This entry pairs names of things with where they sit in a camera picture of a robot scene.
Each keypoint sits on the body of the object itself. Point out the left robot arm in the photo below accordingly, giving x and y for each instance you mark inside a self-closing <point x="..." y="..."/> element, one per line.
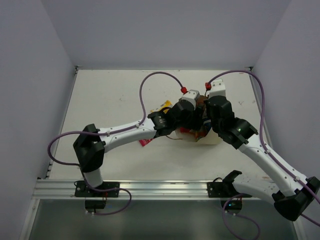
<point x="92" y="143"/>

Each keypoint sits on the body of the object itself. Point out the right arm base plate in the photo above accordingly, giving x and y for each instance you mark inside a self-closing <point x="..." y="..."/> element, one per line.
<point x="223" y="188"/>

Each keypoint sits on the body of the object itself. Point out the red candy packet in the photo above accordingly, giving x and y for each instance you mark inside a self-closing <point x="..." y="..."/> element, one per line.
<point x="144" y="142"/>

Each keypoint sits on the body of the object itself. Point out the aluminium mounting rail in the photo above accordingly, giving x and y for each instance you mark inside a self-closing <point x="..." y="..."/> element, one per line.
<point x="64" y="189"/>

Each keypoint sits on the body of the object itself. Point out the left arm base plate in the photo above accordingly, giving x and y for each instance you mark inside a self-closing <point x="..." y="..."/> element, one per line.
<point x="105" y="190"/>

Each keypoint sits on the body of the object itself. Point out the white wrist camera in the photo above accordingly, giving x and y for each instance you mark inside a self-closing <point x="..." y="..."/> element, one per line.
<point x="218" y="88"/>
<point x="191" y="96"/>

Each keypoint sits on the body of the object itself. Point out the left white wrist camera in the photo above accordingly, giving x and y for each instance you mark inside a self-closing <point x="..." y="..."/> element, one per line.
<point x="191" y="96"/>

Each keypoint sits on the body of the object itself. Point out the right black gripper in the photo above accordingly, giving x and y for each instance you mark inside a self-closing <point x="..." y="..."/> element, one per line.
<point x="207" y="108"/>

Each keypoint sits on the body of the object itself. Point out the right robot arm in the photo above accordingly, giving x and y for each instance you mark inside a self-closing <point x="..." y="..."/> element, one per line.
<point x="295" y="191"/>

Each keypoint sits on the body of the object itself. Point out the yellow snack bar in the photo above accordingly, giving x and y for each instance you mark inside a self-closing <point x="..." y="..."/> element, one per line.
<point x="164" y="106"/>

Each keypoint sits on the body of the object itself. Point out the beige paper bag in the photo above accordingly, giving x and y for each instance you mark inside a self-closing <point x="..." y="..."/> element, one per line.
<point x="212" y="138"/>

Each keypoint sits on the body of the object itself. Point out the blue Doritos bag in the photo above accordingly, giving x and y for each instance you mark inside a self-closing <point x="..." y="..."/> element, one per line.
<point x="207" y="125"/>

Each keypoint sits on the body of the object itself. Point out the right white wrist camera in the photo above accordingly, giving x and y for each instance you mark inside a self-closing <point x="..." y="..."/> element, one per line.
<point x="218" y="88"/>

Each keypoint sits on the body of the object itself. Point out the orange snack packet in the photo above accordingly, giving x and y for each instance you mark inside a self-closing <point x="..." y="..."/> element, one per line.
<point x="202" y="133"/>

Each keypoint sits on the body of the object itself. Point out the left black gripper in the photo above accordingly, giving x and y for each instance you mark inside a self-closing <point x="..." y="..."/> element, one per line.
<point x="194" y="119"/>

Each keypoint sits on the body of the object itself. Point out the pink white snack bag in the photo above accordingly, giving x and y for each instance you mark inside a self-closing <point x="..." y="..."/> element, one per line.
<point x="187" y="131"/>

